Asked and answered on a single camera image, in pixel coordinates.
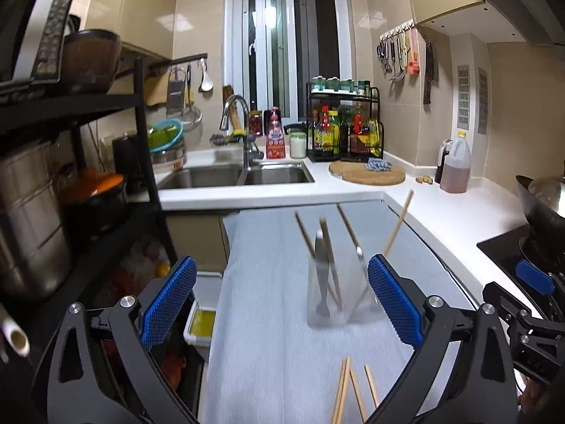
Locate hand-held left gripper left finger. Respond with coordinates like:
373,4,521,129
33,256,199,424

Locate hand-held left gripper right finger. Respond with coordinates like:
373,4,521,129
366,254,518,424

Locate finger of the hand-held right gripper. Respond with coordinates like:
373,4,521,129
482,282,537,332
516,260,558,296

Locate clear plastic utensil container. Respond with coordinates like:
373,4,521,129
306,230,389,330

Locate wooden chopstick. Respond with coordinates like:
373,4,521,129
364,364,381,408
337,204,364,260
336,356,351,424
350,368,368,424
382,189,415,258
331,359,345,424

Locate hanging kitchen utensils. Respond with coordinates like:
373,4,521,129
376,26,420,82

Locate white plastic bin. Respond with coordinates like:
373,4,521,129
183,271,224,345

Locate plastic bags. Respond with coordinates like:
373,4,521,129
95,238,195,389

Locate black gas stove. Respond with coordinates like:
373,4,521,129
477,223,565,319

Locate black wok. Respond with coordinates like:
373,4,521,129
516,176,565,270

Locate grey table cloth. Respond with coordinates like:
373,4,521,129
203,199,482,424

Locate steel kitchen sink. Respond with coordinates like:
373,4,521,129
156,163,316,190

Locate round wooden cutting board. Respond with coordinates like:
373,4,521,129
329,159,407,185

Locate black pot with orange lid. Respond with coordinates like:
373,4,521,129
62,168,129,239

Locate cooking oil jug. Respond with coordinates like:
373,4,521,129
435,131,472,194

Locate steel basin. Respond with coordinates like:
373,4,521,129
150,146,186,166

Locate black kettle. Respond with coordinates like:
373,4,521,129
112,135,153,190

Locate white cup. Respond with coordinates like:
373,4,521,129
0,313,31,358

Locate large steel pot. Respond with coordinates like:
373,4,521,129
0,141,73,301

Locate black metal shelf rack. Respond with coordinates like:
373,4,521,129
0,57,208,424

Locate teal bowl in colander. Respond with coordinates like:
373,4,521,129
148,119,184,151

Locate row of sauce bottles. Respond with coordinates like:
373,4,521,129
311,101,382,157

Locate white jar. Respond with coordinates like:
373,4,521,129
289,130,307,159

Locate hanging strainer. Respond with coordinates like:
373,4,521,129
181,66,204,131

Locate pink dish soap bottle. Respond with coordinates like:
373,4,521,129
265,107,285,160

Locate metal grater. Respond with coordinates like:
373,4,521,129
167,68,186,113

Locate chrome kitchen faucet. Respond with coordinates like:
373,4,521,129
220,95,264,171

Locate hanging wooden board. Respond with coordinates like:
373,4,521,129
143,59,171,107

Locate row of green-lidded spice jars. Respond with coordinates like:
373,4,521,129
311,76,372,97

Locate white ladle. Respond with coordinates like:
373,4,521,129
198,59,215,93

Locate hanging cleaver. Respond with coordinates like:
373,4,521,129
423,42,438,106

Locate brown bowl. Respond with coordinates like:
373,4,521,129
62,30,122,93

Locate window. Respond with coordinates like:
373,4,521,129
225,0,354,120

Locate microwave oven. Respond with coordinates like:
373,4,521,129
0,0,84,93

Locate wide wall vent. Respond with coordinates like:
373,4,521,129
477,67,490,135

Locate black wire spice rack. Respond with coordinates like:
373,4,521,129
307,88,385,163

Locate narrow wall vent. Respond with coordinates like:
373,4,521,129
457,65,471,126

